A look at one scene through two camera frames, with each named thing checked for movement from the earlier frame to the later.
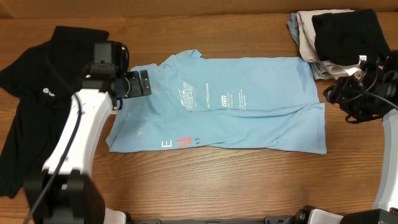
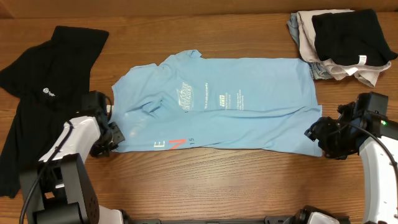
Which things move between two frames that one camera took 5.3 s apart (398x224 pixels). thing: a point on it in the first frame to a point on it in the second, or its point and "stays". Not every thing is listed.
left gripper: [138, 83] to [109, 137]
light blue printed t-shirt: [212, 102] stays
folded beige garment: [308, 46] stays
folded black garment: [340, 38] stays
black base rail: [283, 219] stays
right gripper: [339, 95] to [321, 134]
